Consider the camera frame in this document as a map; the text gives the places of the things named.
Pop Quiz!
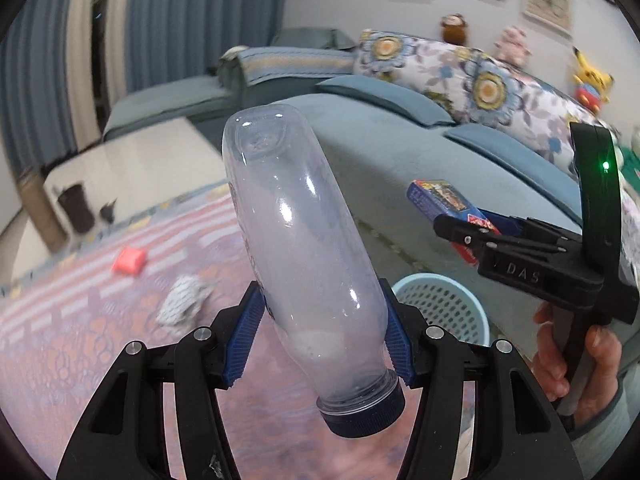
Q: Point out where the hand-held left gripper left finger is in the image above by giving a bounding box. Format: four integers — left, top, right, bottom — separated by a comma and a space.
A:
56, 280, 266, 480

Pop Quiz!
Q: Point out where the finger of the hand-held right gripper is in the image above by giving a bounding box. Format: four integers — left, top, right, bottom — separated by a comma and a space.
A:
480, 210, 583, 251
432, 214, 568, 261

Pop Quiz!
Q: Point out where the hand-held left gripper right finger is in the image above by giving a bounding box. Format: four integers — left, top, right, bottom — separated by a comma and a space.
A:
377, 279, 586, 480

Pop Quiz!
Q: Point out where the blue and white printed box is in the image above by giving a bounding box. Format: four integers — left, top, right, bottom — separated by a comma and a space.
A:
406, 179, 503, 266

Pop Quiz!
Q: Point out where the light blue plastic basket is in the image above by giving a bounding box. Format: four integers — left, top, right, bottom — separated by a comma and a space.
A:
390, 273, 490, 348

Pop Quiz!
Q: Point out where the clear plastic bottle blue cap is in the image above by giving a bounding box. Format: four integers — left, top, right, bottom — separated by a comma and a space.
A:
221, 104, 406, 438

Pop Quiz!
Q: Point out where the person's right forearm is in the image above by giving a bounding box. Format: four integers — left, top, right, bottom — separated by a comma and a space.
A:
565, 375, 640, 480

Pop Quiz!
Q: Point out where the person's right hand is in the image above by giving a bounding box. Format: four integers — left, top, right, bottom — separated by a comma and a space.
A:
531, 305, 626, 428

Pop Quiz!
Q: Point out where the polka dot paper cone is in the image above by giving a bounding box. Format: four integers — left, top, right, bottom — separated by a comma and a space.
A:
156, 276, 211, 333

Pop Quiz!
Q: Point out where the blue sofa cushion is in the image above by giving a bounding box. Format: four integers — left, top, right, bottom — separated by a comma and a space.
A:
315, 76, 456, 126
444, 124, 576, 181

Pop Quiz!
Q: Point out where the blue corner sofa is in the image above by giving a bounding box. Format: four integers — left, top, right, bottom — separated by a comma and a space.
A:
102, 27, 640, 341

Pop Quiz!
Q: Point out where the pink sponge block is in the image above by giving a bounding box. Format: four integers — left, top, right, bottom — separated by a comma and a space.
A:
112, 246, 147, 276

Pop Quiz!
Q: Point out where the red and blue toy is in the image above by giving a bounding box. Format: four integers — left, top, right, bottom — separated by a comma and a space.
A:
575, 85, 606, 111

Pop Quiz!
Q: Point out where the floral sofa back cover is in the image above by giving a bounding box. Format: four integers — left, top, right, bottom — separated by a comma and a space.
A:
352, 30, 640, 181

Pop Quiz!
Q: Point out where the yellow plush toy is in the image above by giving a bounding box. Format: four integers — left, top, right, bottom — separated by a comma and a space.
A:
572, 47, 615, 92

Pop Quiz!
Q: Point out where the pink pig plush toy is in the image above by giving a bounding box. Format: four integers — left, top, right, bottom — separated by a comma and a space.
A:
495, 26, 528, 66

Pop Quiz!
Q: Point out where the white coffee table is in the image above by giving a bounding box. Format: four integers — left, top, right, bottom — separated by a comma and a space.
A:
42, 117, 226, 231

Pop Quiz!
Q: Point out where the brown monkey plush toy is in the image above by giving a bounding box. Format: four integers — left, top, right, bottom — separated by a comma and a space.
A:
440, 13, 471, 45

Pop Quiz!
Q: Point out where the dark brown cup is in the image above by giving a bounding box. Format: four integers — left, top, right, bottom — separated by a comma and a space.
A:
57, 184, 96, 233

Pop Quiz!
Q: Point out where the butterfly picture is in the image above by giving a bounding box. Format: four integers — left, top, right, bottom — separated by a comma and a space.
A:
521, 0, 573, 36

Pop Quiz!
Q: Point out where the brown thermos bottle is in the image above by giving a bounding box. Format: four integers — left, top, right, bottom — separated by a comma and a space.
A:
17, 170, 66, 251

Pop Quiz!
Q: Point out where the blue striped armrest cover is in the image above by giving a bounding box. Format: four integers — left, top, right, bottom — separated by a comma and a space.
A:
235, 46, 356, 86

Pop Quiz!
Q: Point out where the blue curtain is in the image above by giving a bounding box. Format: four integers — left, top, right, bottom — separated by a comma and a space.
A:
125, 0, 291, 96
0, 0, 83, 161

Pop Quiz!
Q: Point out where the cream curtain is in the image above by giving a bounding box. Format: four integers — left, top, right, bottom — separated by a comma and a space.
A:
102, 0, 133, 116
65, 0, 101, 151

